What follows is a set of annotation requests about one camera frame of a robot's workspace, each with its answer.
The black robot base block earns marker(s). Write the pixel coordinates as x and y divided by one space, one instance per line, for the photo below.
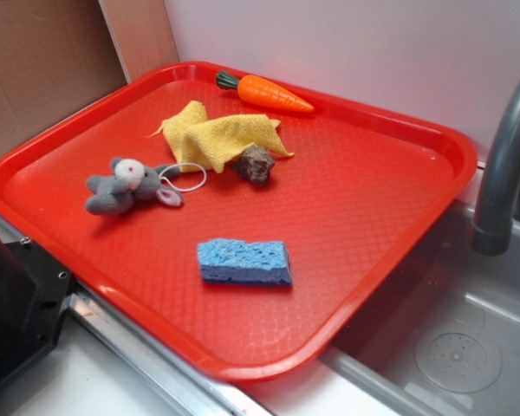
34 294

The blue sponge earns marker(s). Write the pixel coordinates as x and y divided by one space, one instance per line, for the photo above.
229 261

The brown rock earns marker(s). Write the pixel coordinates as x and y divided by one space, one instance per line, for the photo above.
254 165

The yellow cloth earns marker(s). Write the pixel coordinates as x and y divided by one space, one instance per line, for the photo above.
211 143

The orange plastic toy carrot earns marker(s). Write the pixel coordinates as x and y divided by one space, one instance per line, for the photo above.
258 91

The grey plush bunny toy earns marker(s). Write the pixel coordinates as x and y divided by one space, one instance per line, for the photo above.
132 182

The grey toy sink basin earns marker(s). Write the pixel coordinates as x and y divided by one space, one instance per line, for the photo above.
441 335

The grey faucet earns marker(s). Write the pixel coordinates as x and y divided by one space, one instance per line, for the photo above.
498 203

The brown cardboard panel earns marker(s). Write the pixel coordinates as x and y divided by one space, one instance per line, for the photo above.
57 57

